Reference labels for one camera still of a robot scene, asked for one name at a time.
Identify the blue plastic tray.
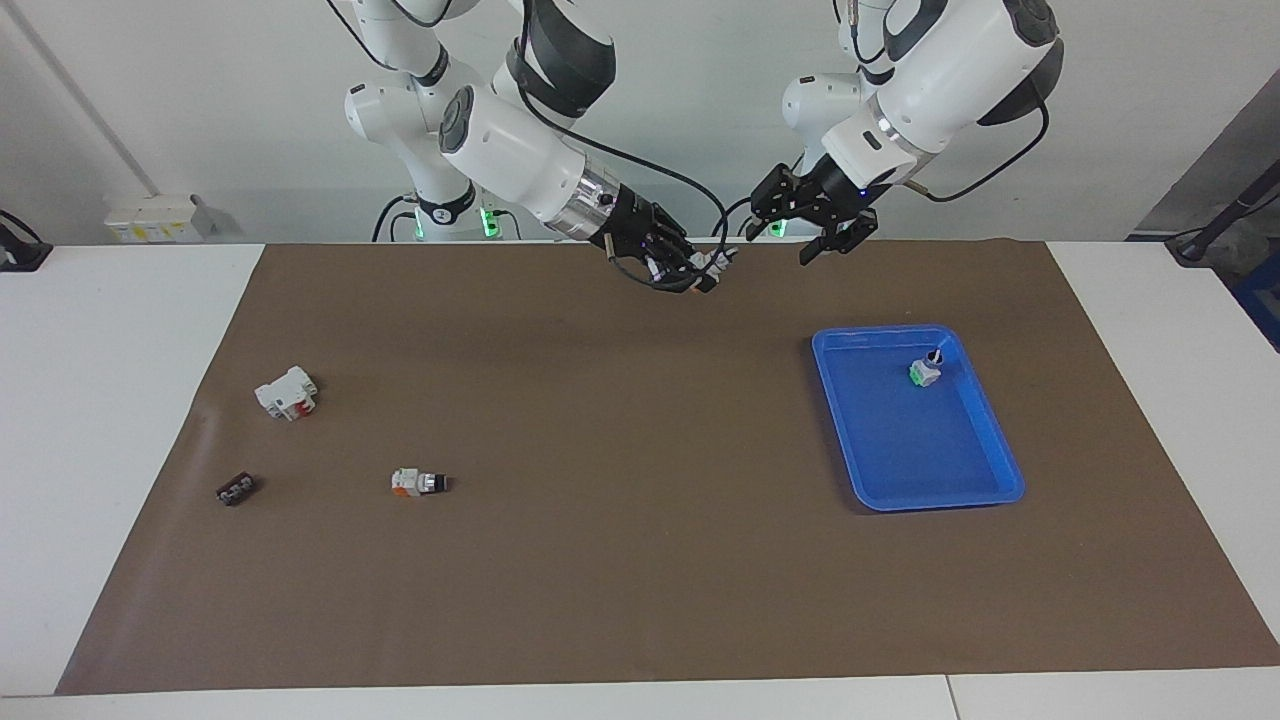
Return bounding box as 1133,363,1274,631
811,323,1026,513

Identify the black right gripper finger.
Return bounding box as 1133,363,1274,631
645,262,721,294
655,215,713,269

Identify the white power socket strip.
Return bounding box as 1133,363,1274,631
105,195,236,244

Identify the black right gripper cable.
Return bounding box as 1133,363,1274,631
515,30,729,293

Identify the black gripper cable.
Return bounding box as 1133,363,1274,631
835,0,1051,204
515,30,729,293

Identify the black right arm base cable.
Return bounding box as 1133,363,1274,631
372,193,419,243

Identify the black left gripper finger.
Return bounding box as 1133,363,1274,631
798,210,879,266
750,163,811,221

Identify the grey partition panel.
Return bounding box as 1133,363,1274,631
1128,70,1280,241

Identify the black left arm base cable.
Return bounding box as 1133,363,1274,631
712,195,776,238

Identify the brown paper table mat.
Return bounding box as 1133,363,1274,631
55,240,1280,696

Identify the blue crate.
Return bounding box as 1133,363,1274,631
1232,250,1280,351

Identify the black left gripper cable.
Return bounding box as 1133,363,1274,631
835,0,1051,204

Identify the white circuit breaker red lever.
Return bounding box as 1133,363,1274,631
254,366,319,422

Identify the black arm base cable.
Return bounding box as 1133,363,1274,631
712,195,776,238
372,193,419,243

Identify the black tripod leg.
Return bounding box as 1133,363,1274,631
1165,160,1280,266

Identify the black clamp mount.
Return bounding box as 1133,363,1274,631
0,210,53,273

